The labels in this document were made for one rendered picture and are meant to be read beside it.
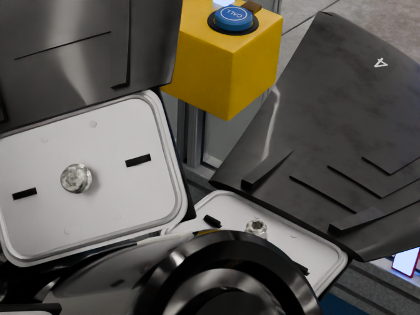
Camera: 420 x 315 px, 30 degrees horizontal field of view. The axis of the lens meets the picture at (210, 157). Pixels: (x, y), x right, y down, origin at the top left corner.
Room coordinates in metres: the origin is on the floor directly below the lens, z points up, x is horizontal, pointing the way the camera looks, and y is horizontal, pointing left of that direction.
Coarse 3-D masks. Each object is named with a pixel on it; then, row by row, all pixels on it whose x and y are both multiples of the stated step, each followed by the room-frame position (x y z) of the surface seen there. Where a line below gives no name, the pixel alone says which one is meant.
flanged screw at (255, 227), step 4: (252, 220) 0.30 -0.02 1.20; (256, 220) 0.30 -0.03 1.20; (260, 220) 0.30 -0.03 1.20; (248, 224) 0.30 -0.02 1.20; (252, 224) 0.30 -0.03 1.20; (256, 224) 0.30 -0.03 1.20; (260, 224) 0.30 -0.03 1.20; (264, 224) 0.30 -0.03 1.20; (248, 228) 0.29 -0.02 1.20; (252, 228) 0.29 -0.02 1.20; (256, 228) 0.30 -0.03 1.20; (260, 228) 0.30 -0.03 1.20; (264, 228) 0.30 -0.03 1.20; (252, 232) 0.29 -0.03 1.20; (256, 232) 0.29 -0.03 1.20; (260, 232) 0.29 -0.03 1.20; (264, 232) 0.29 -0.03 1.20; (260, 236) 0.29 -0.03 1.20; (264, 236) 0.29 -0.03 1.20
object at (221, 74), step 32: (192, 0) 0.78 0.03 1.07; (192, 32) 0.71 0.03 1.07; (224, 32) 0.71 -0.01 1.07; (256, 32) 0.72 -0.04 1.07; (192, 64) 0.70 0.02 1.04; (224, 64) 0.68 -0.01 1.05; (256, 64) 0.71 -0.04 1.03; (192, 96) 0.70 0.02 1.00; (224, 96) 0.68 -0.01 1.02; (256, 96) 0.72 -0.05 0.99
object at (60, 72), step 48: (0, 0) 0.32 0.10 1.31; (48, 0) 0.32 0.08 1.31; (96, 0) 0.32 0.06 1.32; (144, 0) 0.32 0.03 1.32; (0, 48) 0.31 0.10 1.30; (48, 48) 0.30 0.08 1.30; (96, 48) 0.30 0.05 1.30; (144, 48) 0.30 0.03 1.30; (0, 96) 0.29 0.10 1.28; (48, 96) 0.29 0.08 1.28; (96, 96) 0.29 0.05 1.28
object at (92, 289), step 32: (96, 256) 0.24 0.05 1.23; (128, 256) 0.22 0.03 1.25; (160, 256) 0.21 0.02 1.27; (192, 256) 0.21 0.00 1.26; (224, 256) 0.22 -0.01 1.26; (256, 256) 0.23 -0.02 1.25; (288, 256) 0.24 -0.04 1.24; (0, 288) 0.24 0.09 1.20; (32, 288) 0.25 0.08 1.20; (64, 288) 0.22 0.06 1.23; (96, 288) 0.21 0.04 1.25; (128, 288) 0.20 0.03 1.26; (160, 288) 0.20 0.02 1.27; (192, 288) 0.21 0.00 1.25; (224, 288) 0.22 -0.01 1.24; (256, 288) 0.23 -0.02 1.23; (288, 288) 0.23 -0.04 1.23
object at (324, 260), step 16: (224, 192) 0.34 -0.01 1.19; (208, 208) 0.32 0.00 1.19; (224, 208) 0.33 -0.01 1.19; (240, 208) 0.33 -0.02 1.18; (256, 208) 0.33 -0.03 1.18; (176, 224) 0.31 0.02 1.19; (192, 224) 0.31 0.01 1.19; (208, 224) 0.31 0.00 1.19; (224, 224) 0.31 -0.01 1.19; (240, 224) 0.31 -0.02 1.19; (272, 224) 0.32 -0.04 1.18; (288, 224) 0.32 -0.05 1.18; (272, 240) 0.30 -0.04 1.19; (288, 240) 0.30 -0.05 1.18; (304, 240) 0.31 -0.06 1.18; (320, 240) 0.31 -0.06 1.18; (304, 256) 0.29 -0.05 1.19; (320, 256) 0.29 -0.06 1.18; (336, 256) 0.30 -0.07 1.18; (320, 272) 0.28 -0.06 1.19; (336, 272) 0.28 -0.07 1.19; (320, 288) 0.27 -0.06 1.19
